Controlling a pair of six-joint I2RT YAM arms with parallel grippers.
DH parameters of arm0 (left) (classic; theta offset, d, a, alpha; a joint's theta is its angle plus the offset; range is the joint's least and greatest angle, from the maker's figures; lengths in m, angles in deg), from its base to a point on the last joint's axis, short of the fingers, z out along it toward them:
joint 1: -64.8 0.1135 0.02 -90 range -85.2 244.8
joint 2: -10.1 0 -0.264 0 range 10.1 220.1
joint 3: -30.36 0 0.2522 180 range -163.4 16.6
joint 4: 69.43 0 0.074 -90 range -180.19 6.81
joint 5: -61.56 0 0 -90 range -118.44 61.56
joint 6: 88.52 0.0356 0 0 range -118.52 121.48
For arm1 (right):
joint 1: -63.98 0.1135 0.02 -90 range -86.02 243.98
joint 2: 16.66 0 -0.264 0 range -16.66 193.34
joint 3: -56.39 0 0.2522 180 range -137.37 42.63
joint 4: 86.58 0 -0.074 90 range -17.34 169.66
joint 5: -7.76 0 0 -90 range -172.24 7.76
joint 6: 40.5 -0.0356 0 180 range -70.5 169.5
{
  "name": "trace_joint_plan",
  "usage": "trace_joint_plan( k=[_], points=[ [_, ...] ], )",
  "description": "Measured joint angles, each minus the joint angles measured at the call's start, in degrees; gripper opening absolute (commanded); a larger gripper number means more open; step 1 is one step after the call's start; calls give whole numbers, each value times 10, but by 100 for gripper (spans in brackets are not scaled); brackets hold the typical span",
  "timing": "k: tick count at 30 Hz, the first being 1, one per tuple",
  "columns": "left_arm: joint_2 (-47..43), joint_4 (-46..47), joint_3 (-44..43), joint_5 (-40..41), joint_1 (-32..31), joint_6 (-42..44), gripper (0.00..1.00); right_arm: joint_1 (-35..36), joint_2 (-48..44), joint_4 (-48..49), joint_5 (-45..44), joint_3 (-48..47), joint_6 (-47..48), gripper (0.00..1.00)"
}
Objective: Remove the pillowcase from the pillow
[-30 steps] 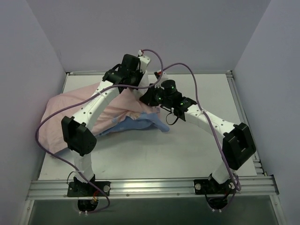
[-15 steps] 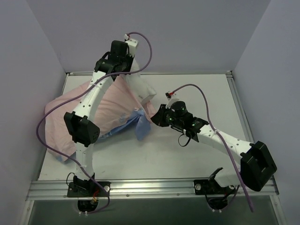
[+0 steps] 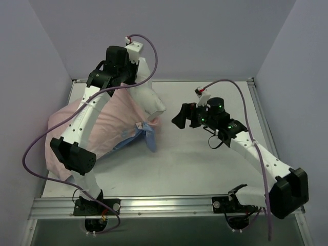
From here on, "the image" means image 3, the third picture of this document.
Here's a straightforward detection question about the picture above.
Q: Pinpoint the white pillow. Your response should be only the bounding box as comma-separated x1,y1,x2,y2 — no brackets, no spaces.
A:
128,57,166,121

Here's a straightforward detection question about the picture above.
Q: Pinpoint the blue pink printed pillowcase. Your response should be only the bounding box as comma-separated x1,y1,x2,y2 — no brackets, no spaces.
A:
45,89,160,180

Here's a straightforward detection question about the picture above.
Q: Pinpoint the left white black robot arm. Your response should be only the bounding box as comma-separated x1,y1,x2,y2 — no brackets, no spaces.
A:
50,43,142,215

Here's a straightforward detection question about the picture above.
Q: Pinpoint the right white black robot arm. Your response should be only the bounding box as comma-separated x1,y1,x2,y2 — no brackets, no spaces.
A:
171,103,309,219

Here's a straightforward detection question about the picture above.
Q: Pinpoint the thin black wire loop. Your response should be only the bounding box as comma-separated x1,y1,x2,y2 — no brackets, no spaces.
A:
207,130,226,150

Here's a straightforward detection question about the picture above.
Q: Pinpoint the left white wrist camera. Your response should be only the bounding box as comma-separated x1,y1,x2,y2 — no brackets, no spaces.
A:
125,42,144,65

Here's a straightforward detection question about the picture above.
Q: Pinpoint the back aluminium rail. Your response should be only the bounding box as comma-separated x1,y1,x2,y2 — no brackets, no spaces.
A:
72,78,254,84

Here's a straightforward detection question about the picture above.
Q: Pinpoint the aluminium rail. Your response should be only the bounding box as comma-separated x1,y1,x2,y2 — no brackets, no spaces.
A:
72,78,254,84
247,77,293,193
28,191,306,220

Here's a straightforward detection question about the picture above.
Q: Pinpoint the right side aluminium rail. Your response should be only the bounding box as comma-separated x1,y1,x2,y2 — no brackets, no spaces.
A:
247,77,293,193

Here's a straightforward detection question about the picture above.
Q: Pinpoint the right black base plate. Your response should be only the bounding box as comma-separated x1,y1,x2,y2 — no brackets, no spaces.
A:
211,195,258,214

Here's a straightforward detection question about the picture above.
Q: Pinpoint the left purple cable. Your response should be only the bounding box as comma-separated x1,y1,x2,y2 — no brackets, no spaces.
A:
22,33,157,233

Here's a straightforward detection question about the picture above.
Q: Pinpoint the front aluminium rail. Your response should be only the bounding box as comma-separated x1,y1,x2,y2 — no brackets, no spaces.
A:
28,191,306,220

